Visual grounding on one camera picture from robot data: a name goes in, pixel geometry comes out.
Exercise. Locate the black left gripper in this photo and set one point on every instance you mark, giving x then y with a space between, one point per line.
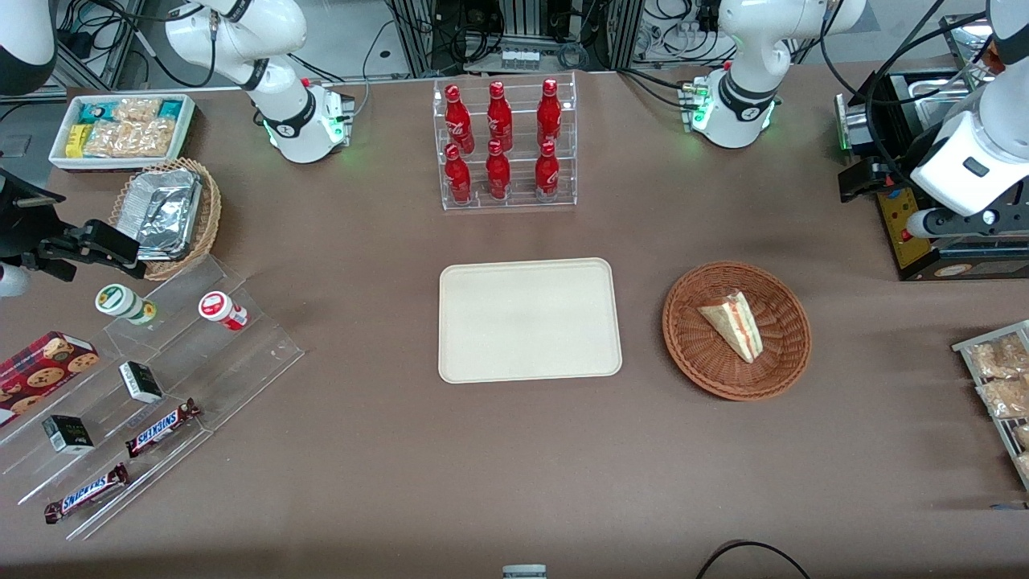
895 163

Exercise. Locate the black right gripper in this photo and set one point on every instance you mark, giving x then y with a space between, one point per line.
18 225

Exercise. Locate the triangle sandwich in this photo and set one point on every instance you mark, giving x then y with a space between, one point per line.
735 323

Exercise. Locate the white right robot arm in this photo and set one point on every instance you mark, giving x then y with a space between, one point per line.
283 121

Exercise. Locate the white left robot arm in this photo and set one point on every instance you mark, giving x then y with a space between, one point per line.
744 96

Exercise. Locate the light wicker basket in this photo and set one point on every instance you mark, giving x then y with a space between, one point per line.
207 217

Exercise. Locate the brown round wicker basket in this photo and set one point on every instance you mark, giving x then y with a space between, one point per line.
776 362

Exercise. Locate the beige plastic tray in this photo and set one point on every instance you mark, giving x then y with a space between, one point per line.
529 320

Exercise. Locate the green lid white cup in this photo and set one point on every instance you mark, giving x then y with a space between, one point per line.
120 301

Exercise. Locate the black appliance with yellow panel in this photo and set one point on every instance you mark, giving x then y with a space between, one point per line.
904 233

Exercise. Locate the silver foil container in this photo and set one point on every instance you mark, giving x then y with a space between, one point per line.
165 213

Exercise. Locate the white plastic snack bin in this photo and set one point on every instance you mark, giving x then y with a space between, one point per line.
60 157

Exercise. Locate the yellow snack packet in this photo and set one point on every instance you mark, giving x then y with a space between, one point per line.
76 140

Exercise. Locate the large clear cracker pack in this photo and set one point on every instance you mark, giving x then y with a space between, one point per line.
133 138

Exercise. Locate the red cookie box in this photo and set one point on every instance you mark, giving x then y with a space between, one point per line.
40 370

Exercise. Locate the teal snack packet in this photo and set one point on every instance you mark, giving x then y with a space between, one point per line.
170 108
98 112

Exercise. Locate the small black box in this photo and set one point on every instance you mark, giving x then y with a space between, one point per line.
67 433
141 381

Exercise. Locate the small clear cracker pack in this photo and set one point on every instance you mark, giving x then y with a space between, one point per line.
138 108

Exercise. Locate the red lid white cup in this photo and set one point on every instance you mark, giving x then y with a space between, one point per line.
221 310

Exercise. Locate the clear acrylic stepped display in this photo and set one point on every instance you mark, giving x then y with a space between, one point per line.
241 362

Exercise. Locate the Snickers chocolate bar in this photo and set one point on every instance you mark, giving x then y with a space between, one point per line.
87 492
161 428

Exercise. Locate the grey metal snack rack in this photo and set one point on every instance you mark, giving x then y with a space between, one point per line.
965 347

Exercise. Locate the clear bagged pastry pack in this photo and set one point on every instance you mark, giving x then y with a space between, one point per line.
1001 358
1006 398
1022 436

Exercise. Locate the red cola bottle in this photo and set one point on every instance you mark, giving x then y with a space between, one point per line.
549 112
499 114
458 175
498 173
547 170
457 117

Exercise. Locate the clear acrylic bottle rack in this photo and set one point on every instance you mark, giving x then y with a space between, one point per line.
506 201

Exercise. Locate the white power strip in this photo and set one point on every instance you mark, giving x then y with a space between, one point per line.
520 59

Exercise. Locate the small grey device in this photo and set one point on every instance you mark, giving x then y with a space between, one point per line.
524 572

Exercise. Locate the aluminium frame rack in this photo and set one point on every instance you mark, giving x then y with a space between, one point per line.
418 32

